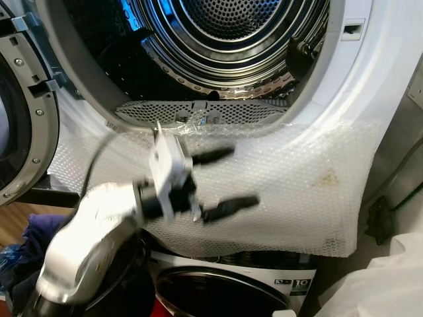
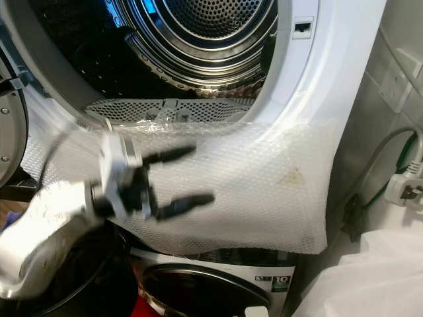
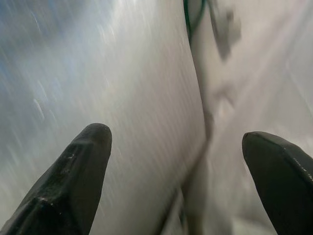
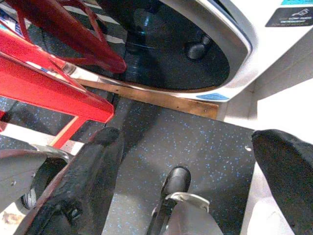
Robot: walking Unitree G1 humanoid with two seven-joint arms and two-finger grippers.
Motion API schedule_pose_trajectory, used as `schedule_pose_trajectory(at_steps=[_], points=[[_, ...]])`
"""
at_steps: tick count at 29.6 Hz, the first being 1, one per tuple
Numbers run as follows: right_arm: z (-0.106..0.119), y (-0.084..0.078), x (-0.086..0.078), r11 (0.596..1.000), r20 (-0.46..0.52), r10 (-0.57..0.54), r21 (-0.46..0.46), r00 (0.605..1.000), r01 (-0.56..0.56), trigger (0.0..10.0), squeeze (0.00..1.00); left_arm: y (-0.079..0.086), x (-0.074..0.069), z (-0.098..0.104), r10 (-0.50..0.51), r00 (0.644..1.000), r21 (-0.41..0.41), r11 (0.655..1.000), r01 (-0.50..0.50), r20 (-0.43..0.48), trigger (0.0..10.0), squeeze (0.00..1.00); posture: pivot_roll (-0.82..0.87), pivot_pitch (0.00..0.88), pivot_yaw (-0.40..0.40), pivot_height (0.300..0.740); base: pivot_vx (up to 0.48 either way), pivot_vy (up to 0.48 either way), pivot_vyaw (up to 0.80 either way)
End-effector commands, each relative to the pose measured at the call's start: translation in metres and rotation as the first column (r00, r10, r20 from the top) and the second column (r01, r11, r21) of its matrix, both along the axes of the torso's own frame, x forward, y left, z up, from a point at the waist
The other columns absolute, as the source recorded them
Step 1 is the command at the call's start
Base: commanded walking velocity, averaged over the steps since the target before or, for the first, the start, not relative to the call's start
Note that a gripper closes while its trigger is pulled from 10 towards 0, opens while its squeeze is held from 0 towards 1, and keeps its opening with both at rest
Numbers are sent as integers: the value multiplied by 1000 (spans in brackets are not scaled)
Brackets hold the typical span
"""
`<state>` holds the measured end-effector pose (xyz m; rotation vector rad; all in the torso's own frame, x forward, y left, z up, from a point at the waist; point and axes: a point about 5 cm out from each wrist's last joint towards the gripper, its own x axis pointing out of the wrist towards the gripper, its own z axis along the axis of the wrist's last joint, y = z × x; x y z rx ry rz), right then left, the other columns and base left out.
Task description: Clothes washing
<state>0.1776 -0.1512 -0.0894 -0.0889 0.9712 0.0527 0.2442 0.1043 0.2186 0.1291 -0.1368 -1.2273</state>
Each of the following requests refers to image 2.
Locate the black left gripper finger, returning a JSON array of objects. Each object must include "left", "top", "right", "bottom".
[
  {"left": 144, "top": 145, "right": 198, "bottom": 166},
  {"left": 157, "top": 192, "right": 216, "bottom": 220}
]

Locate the white washing machine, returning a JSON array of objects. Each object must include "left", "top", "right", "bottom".
[{"left": 128, "top": 244, "right": 299, "bottom": 317}]

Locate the blue clothes pile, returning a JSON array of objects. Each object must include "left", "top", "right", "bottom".
[{"left": 0, "top": 210, "right": 19, "bottom": 233}]

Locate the grey mesh lint filter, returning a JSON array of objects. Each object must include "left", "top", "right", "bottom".
[{"left": 84, "top": 98, "right": 256, "bottom": 130}]

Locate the clear bubble wrap sheet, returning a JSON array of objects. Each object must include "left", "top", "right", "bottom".
[{"left": 20, "top": 122, "right": 346, "bottom": 256}]

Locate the perforated steel dryer drum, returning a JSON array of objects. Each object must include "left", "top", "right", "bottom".
[{"left": 116, "top": 0, "right": 278, "bottom": 100}]

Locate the round grey dryer door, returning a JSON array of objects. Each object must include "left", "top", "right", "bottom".
[{"left": 0, "top": 20, "right": 31, "bottom": 187}]

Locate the white tumble dryer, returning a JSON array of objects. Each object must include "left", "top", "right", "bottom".
[{"left": 17, "top": 0, "right": 388, "bottom": 258}]

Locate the black power plug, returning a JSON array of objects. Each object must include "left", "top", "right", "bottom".
[{"left": 342, "top": 194, "right": 368, "bottom": 242}]

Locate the white plastic bag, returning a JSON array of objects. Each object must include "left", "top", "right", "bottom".
[{"left": 293, "top": 227, "right": 423, "bottom": 317}]

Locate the white power plug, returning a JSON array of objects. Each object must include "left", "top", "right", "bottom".
[{"left": 384, "top": 165, "right": 423, "bottom": 207}]

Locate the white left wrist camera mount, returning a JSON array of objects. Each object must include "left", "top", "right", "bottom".
[{"left": 98, "top": 131, "right": 153, "bottom": 223}]

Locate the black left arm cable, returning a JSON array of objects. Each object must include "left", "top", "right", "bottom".
[{"left": 38, "top": 125, "right": 110, "bottom": 194}]

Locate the grey power cable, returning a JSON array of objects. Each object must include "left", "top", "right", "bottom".
[{"left": 337, "top": 125, "right": 421, "bottom": 207}]

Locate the green cable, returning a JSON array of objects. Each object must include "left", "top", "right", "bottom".
[{"left": 364, "top": 135, "right": 421, "bottom": 213}]

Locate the white wall socket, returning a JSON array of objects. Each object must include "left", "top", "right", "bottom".
[{"left": 379, "top": 49, "right": 423, "bottom": 114}]

